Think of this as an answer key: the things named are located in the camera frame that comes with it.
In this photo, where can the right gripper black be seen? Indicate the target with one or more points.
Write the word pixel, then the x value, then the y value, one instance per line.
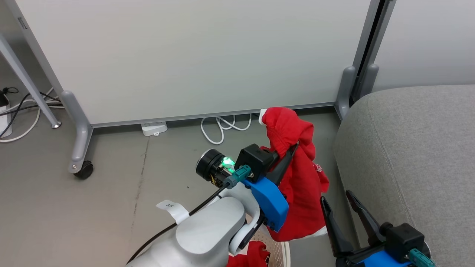
pixel 402 239

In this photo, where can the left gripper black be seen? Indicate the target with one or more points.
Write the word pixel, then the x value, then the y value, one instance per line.
pixel 256 161

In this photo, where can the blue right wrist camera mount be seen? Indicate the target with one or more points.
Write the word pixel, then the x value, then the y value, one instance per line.
pixel 382 261

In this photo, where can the grey fabric sofa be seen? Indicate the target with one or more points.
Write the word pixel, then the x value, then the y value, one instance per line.
pixel 408 148

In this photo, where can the white partition panel grey frame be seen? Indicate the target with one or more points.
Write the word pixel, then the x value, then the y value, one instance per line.
pixel 426 37
pixel 185 55

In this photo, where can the black caster wheel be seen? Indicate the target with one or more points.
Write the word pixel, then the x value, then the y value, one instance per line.
pixel 84 171

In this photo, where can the white paper label tag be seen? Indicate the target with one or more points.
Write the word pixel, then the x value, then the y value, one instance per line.
pixel 174 211

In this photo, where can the red garment striped cuff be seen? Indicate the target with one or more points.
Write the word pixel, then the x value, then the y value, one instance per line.
pixel 248 257

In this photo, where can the red garment white trim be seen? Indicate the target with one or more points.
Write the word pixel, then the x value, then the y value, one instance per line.
pixel 300 185

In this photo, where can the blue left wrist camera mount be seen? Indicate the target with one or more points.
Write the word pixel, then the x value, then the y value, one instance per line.
pixel 269 200

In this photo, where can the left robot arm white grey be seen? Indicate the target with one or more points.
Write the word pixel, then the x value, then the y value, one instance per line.
pixel 207 233

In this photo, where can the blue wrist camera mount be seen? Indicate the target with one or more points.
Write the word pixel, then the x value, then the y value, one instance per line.
pixel 269 200
pixel 382 261

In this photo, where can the long white power strip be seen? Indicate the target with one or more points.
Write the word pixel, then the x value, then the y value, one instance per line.
pixel 4 122

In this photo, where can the cream perforated laundry basket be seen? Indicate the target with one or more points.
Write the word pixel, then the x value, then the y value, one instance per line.
pixel 282 256

